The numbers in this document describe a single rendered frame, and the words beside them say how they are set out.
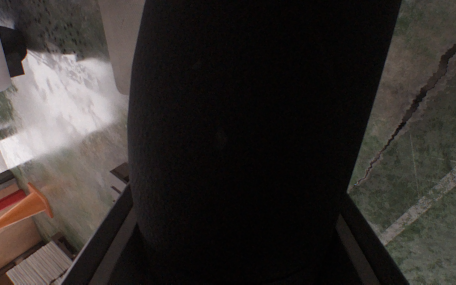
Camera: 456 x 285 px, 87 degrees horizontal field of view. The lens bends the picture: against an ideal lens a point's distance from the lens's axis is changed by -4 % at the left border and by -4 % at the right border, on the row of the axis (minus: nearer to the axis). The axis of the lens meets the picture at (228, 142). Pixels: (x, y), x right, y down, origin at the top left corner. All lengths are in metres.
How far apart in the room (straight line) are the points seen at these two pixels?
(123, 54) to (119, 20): 0.11
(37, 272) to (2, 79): 3.03
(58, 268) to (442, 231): 4.03
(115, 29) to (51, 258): 3.71
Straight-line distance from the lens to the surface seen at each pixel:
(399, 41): 0.79
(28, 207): 4.04
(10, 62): 1.89
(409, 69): 0.80
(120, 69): 1.02
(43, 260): 4.36
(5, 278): 6.18
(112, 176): 1.67
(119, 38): 0.98
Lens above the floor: 0.78
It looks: 47 degrees down
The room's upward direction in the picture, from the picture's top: 130 degrees counter-clockwise
